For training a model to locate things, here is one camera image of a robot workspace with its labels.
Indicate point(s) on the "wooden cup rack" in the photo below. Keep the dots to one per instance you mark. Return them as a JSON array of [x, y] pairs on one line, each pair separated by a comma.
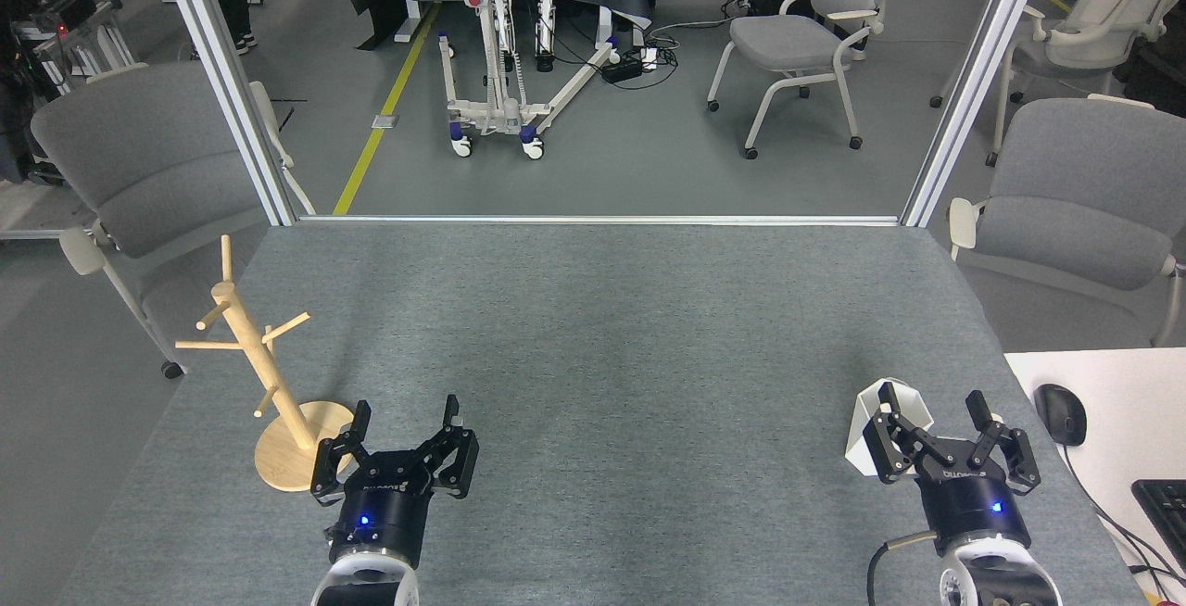
[[278, 462]]

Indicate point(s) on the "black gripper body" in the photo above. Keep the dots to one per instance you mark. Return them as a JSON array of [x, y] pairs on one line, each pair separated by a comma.
[[973, 504], [384, 509]]

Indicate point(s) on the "black computer mouse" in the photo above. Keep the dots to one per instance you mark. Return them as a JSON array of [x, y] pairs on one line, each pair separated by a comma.
[[1061, 413]]

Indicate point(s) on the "white desk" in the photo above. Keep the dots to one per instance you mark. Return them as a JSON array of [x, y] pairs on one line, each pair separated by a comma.
[[1130, 402]]

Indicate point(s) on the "metal floor plate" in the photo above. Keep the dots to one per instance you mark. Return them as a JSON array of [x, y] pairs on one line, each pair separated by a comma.
[[384, 121]]

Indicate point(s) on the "metal equipment rack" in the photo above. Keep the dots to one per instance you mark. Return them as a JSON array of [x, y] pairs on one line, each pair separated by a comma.
[[74, 8]]

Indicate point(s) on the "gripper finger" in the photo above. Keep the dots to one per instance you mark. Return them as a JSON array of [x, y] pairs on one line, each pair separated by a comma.
[[326, 467], [459, 462], [889, 444], [1017, 458]]

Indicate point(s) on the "black power strip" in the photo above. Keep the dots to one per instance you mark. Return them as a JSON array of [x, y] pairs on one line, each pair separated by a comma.
[[623, 69]]

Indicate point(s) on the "silver table edge rail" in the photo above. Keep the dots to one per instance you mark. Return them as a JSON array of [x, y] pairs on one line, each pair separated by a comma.
[[602, 220]]

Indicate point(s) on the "white faceted cup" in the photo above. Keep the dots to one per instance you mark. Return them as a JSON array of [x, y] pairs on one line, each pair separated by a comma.
[[860, 447]]

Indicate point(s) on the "black keyboard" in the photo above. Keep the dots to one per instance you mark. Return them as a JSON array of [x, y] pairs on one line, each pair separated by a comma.
[[1166, 509]]

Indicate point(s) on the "grey chair with beige arms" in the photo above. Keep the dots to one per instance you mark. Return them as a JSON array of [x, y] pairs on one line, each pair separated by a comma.
[[139, 161], [1103, 4], [783, 41], [1075, 189]]

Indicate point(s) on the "silver frame post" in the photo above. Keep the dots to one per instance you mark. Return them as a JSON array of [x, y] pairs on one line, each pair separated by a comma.
[[222, 78], [973, 87]]

